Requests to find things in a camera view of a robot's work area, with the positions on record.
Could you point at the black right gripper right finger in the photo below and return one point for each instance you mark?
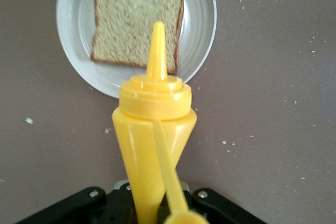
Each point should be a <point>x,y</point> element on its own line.
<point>225,211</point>

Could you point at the brown bread slice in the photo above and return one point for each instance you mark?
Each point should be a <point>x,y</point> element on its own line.
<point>131,11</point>

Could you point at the beige round plate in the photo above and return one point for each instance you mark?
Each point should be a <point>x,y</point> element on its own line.
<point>71,24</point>

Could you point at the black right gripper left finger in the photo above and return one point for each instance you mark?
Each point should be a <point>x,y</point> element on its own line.
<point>78,208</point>

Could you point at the yellow squeeze bottle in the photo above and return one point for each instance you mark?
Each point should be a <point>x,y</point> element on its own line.
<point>147,142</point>

